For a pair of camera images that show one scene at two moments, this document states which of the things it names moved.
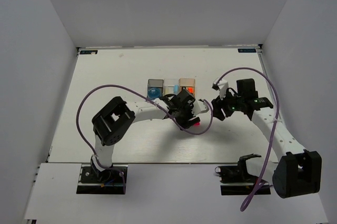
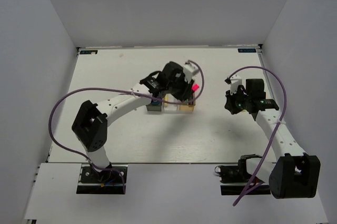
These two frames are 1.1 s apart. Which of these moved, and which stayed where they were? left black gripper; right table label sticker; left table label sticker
Moved: left black gripper
Stayed: left table label sticker; right table label sticker
